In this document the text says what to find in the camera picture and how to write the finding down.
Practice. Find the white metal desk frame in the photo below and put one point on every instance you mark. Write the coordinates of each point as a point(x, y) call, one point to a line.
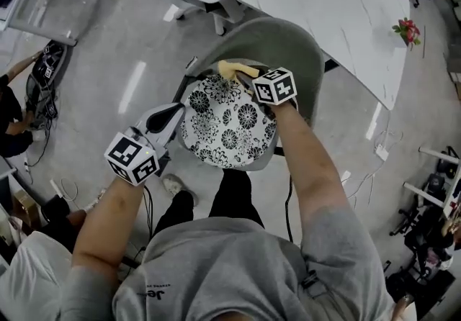
point(423, 193)

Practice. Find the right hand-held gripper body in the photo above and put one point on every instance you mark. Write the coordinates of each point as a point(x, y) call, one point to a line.
point(275, 87)

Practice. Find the person's right forearm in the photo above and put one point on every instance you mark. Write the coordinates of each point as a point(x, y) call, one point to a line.
point(309, 168)

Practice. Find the black round bin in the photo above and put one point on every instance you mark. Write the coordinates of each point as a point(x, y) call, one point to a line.
point(54, 209)

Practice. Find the person's right leg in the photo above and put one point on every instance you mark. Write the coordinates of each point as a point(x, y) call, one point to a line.
point(234, 197)

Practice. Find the person's left leg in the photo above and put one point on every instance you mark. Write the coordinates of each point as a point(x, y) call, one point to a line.
point(176, 209)

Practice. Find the person's leg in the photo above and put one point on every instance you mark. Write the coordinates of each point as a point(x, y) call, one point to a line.
point(234, 197)
point(176, 209)

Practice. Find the person's left forearm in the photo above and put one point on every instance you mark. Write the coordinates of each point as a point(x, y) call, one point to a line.
point(104, 226)

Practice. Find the white marble table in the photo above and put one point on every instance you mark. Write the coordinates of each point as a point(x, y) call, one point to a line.
point(342, 6)

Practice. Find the grey chair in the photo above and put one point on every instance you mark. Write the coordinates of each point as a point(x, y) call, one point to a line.
point(273, 42)

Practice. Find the person's left white shoe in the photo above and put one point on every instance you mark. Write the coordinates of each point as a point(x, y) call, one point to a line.
point(173, 184)

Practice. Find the white shelving unit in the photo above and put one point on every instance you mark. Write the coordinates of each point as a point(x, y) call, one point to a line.
point(7, 172)

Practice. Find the person's grey T-shirt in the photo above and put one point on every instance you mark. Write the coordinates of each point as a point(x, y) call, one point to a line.
point(234, 276)

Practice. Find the black and white floral cushion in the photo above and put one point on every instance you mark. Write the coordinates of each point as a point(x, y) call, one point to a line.
point(216, 125)

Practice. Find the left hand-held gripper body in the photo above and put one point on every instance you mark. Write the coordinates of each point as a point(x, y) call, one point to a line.
point(131, 159)

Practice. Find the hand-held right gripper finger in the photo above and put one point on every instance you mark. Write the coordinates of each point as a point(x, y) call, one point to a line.
point(246, 83)

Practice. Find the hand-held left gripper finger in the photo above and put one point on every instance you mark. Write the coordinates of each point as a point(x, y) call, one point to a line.
point(171, 130)
point(153, 118)

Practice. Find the grey hard-shell equipment backpack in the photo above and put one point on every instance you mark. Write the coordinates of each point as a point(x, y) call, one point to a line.
point(59, 60)

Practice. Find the brown cardboard box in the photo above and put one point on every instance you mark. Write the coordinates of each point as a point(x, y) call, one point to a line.
point(25, 206)

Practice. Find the potted red flowers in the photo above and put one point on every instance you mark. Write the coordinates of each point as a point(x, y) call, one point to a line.
point(408, 30)

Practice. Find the black shirt clip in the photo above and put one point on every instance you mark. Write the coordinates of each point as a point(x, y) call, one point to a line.
point(309, 280)

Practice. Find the yellow cleaning cloth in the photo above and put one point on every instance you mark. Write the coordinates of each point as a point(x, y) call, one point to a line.
point(228, 68)

